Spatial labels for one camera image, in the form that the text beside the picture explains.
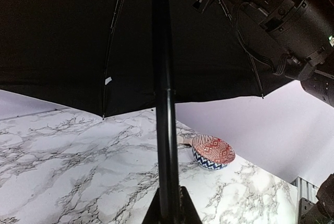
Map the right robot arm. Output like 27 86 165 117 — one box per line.
194 0 333 105

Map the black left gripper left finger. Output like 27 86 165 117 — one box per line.
142 190 161 224

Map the beige and black umbrella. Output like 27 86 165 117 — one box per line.
1 0 287 223

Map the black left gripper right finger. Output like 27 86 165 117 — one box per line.
180 186 201 224

